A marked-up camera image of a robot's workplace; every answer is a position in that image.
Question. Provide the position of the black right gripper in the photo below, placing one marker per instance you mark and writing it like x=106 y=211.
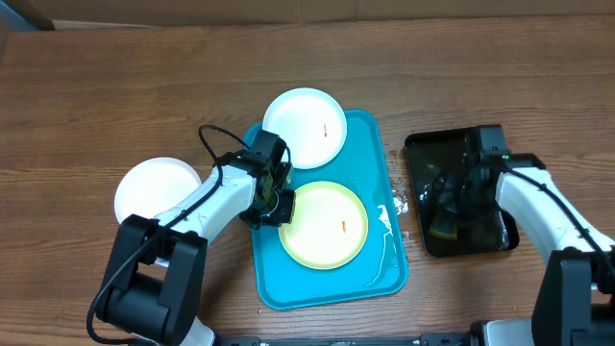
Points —
x=449 y=204

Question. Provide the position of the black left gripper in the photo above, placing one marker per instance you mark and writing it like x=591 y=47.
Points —
x=284 y=214

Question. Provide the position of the yellow green scrub sponge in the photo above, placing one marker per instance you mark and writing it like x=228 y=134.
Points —
x=444 y=226

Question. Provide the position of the yellow-green rimmed plate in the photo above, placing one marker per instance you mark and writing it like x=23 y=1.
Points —
x=329 y=226

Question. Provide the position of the plain white plate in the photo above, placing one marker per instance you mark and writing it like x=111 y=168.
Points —
x=154 y=186

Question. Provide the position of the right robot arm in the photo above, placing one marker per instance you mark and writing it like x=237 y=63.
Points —
x=578 y=257

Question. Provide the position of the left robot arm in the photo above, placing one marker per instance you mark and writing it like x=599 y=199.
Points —
x=151 y=290

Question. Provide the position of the black water tray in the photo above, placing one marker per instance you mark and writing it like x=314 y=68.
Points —
x=427 y=155

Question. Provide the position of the white plate with blue rim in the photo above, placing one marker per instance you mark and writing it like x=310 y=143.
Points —
x=312 y=124

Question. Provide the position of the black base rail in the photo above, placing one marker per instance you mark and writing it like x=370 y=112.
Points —
x=427 y=339

